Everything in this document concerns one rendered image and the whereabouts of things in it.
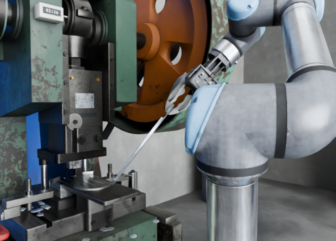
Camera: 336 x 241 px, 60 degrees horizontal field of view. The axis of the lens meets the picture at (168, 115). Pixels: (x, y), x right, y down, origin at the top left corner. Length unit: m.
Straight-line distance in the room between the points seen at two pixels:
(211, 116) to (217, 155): 0.06
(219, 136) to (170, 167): 2.78
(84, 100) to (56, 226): 0.41
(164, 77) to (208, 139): 0.84
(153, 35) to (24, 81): 0.57
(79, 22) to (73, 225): 0.66
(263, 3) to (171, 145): 2.54
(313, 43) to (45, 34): 0.71
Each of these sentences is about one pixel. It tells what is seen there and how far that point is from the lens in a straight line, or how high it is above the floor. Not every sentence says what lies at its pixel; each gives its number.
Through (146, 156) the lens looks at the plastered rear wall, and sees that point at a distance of 2.93.
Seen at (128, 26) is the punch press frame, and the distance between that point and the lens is 1.13.
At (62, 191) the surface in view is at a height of 0.76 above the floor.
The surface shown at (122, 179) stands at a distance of 1.25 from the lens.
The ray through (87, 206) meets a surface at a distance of 1.00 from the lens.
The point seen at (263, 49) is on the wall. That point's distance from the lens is 4.30.
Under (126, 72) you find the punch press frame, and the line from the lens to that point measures 1.09.
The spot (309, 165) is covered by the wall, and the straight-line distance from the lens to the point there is 4.09.
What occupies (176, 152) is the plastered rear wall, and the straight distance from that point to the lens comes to 3.24.
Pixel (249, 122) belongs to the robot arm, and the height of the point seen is 1.03.
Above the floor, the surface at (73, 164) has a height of 0.84.
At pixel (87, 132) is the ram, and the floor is 0.96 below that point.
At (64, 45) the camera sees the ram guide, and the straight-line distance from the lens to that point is 0.98.
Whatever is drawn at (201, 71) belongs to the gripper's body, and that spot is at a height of 1.14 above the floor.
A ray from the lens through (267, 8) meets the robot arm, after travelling 0.77.
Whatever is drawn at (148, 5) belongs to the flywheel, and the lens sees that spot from 1.39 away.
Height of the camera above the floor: 1.06
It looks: 3 degrees down
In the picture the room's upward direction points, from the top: straight up
